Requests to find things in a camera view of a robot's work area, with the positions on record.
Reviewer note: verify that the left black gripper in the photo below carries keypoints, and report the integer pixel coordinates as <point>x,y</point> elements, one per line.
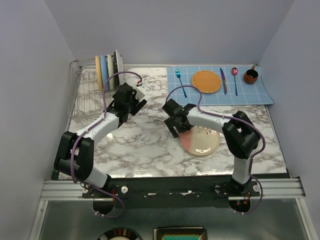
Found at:
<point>138,106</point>

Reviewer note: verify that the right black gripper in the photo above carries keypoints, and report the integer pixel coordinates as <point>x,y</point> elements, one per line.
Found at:
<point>170,125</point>

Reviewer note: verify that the pink and cream plate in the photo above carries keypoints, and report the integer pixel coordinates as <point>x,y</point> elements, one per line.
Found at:
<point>200,141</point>

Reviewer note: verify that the orange yellow plate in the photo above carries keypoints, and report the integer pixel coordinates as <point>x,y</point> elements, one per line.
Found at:
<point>99,73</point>

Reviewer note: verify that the light blue plate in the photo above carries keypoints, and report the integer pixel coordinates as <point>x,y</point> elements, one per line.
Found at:
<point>104,72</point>

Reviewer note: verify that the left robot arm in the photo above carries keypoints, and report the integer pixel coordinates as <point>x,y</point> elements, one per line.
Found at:
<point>75,154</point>

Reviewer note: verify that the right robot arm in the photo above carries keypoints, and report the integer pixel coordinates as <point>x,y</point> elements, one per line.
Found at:
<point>240,135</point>

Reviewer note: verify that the cream white plate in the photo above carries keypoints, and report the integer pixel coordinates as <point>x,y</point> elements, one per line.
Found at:
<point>111,71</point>

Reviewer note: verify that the grey white plate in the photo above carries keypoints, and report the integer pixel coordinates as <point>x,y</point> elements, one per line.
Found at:
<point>120,67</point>

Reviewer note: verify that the blue metal fork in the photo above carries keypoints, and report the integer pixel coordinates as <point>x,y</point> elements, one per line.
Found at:
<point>178,75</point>

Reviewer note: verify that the woven wicker trivet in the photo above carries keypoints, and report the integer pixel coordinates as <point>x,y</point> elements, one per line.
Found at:
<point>206,81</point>

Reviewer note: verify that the iridescent table knife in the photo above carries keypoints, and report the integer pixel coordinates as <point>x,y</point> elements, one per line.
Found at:
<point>225,90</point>

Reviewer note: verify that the blue tiled placemat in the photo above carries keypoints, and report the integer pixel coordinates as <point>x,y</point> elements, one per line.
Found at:
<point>248,94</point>

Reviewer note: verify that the black mounting base bar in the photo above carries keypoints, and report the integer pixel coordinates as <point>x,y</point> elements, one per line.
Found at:
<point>173,192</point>

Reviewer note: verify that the iridescent spoon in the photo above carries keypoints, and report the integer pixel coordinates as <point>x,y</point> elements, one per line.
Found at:
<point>234,72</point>

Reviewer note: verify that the brown ceramic cup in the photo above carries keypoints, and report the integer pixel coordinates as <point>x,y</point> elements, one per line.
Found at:
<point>250,76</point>

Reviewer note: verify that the dark rectangular tray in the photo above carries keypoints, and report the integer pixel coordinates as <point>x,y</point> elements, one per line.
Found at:
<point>180,233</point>

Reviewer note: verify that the round striped object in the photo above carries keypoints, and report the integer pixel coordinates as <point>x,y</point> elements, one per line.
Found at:
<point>120,233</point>

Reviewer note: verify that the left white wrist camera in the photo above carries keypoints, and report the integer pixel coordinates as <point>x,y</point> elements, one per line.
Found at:
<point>141,91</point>

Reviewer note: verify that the wire dish rack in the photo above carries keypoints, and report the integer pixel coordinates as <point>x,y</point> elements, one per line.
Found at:
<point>88,102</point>

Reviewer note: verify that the aluminium extrusion rail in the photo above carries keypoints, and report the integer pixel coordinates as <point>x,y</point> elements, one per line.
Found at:
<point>65,190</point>

